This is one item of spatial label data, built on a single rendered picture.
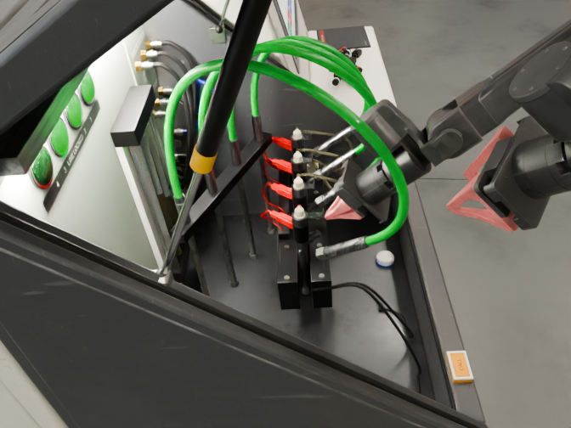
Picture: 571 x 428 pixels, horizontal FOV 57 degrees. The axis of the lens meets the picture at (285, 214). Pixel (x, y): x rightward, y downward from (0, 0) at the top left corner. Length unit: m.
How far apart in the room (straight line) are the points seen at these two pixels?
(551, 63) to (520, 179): 0.12
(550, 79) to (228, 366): 0.43
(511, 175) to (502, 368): 1.58
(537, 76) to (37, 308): 0.50
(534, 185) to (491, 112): 0.25
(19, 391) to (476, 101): 0.69
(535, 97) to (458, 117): 0.31
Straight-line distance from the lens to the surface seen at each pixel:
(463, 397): 0.89
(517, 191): 0.55
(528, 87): 0.47
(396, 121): 0.78
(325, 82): 1.54
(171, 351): 0.60
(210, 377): 0.64
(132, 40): 1.01
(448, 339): 0.94
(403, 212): 0.71
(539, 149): 0.53
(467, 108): 0.77
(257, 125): 1.07
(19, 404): 0.77
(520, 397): 2.04
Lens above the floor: 1.71
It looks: 42 degrees down
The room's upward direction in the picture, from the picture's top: 6 degrees counter-clockwise
